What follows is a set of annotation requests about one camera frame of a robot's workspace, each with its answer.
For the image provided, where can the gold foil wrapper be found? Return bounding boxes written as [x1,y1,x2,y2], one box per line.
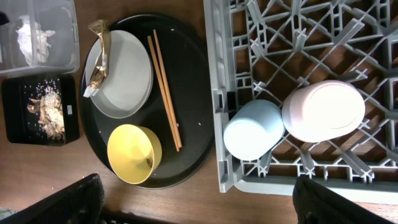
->
[83,19,111,98]

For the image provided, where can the clear plastic bin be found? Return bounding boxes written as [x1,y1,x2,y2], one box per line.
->
[1,0,80,77]

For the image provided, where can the white napkin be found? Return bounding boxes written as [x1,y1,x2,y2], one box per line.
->
[16,20,56,65]

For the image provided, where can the grey plate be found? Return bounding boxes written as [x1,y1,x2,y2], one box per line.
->
[88,30,154,119]

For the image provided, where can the yellow bowl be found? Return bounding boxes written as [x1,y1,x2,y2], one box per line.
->
[107,124,162,184]

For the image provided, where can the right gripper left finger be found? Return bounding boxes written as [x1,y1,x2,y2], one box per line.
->
[1,173,104,224]

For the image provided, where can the pink cup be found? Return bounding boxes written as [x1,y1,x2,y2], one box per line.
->
[282,80,365,142]

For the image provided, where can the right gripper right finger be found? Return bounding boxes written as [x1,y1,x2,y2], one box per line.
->
[292,177,392,224]

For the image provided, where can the food scraps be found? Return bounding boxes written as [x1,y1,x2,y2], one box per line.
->
[26,78,65,140]

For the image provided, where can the blue cup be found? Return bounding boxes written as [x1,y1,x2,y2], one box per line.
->
[223,100,285,161]

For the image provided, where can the black rectangular tray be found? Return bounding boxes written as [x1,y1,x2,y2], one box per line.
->
[1,74,80,146]

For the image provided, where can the grey dishwasher rack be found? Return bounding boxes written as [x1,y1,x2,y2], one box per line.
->
[204,0,397,204]

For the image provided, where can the wooden chopstick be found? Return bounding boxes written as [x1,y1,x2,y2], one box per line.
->
[153,29,182,152]
[147,35,180,152]

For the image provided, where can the round black tray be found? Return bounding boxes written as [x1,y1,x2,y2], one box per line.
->
[79,12,215,189]

